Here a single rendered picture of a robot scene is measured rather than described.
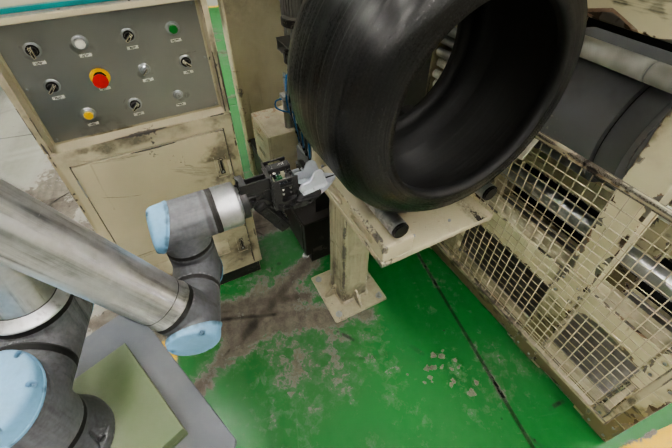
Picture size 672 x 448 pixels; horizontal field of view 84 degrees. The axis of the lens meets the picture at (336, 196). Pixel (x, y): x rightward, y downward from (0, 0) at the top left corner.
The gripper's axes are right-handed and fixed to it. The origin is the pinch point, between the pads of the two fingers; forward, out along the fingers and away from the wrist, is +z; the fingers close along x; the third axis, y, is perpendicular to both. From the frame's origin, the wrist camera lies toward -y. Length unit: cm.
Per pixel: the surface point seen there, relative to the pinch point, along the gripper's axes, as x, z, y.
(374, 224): -4.0, 10.3, -15.6
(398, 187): -12.8, 8.8, 4.1
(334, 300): 29, 16, -101
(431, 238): -10.6, 24.3, -21.7
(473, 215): -9.3, 40.0, -21.7
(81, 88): 66, -46, 3
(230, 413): 5, -41, -102
